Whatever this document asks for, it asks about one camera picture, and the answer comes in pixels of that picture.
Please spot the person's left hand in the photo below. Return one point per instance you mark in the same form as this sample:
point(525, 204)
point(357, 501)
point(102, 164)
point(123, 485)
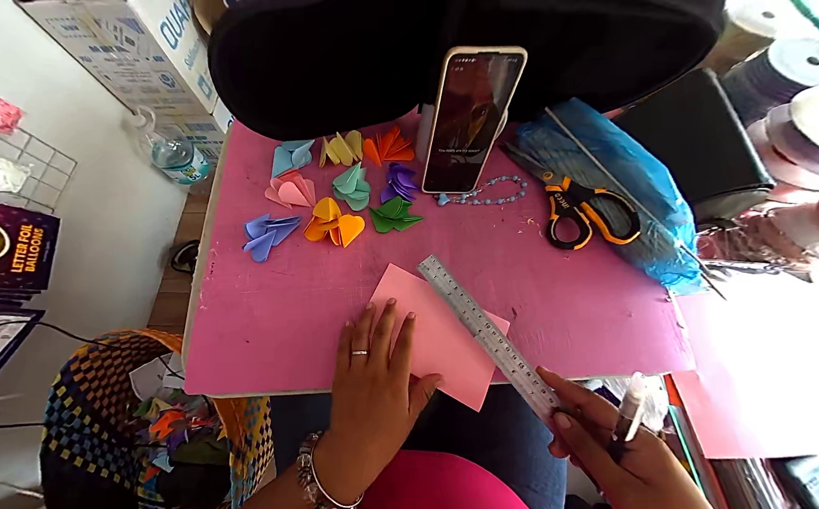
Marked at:
point(371, 410)

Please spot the person's right hand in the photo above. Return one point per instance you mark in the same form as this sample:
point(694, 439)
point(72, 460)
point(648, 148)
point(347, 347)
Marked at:
point(632, 459)

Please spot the person's left index finger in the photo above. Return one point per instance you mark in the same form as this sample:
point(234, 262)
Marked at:
point(402, 343)

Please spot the person's right index finger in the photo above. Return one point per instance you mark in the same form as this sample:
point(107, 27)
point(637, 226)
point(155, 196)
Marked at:
point(575, 396)

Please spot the person's left middle finger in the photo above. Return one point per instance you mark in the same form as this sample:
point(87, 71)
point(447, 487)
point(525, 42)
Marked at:
point(382, 331)

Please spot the person's right fingers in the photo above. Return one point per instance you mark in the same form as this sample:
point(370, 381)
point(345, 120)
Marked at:
point(561, 448)

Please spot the person's left ring finger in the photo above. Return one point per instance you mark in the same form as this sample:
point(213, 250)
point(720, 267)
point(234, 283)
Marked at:
point(361, 336)

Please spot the person's left thumb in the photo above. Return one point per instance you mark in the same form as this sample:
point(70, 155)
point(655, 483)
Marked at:
point(424, 394)

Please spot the person's left little finger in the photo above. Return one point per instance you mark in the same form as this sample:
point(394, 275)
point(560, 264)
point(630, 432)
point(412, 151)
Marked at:
point(344, 348)

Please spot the person's right thumb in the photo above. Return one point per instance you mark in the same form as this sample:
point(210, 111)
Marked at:
point(583, 438)

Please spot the pink square paper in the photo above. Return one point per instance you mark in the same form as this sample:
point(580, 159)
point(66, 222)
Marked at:
point(452, 353)

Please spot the clear pen with dark grip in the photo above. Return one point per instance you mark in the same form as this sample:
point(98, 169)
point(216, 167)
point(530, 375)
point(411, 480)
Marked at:
point(628, 417)

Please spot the metal ruler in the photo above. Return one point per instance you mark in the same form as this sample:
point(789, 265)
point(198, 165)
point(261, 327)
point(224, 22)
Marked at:
point(480, 326)

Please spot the person's left forearm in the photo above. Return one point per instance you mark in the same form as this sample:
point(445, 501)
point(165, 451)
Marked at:
point(279, 491)

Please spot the person's legs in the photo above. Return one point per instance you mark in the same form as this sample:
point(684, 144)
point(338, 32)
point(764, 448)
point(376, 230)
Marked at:
point(508, 435)

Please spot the pink table board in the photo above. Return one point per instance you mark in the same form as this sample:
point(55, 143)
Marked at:
point(275, 311)

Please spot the person's body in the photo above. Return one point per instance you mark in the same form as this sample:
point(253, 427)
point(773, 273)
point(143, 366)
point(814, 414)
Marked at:
point(445, 484)

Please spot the group of folded paper flowers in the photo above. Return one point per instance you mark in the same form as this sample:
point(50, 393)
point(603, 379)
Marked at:
point(351, 187)

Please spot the heap of paper scraps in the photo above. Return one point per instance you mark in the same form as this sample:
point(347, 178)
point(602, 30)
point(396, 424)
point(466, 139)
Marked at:
point(176, 435)

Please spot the large light pink sheet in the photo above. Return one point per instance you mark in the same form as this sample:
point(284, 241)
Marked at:
point(763, 367)

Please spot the black and orange scissors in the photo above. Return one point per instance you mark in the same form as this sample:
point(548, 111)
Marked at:
point(579, 205)

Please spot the white phone stand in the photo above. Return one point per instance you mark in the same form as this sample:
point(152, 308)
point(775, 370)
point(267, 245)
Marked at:
point(425, 134)

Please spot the blue plastic bag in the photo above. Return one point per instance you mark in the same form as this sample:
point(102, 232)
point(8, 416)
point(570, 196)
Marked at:
point(632, 177)

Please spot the thin long stick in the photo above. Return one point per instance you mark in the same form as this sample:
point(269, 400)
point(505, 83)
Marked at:
point(598, 168)

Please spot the smartphone with light case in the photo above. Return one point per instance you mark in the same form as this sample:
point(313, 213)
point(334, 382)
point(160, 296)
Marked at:
point(473, 120)

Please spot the clear plastic bottle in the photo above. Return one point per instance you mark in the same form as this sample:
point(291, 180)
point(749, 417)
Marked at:
point(176, 157)

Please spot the woven multicoloured basket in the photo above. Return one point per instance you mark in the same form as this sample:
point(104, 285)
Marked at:
point(84, 396)

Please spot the large black padded case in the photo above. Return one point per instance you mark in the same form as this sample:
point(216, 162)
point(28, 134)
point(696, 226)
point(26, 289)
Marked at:
point(332, 63)

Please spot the black box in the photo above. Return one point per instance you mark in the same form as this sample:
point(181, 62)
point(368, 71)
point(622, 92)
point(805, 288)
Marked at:
point(699, 141)

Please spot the purple foil balloon packages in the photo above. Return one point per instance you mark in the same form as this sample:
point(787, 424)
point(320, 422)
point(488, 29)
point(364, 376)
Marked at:
point(21, 247)

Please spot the stack of ribbon spools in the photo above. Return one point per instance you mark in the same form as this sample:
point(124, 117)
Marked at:
point(805, 127)

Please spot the white and blue cardboard box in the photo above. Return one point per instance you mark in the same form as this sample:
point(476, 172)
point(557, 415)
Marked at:
point(141, 53)

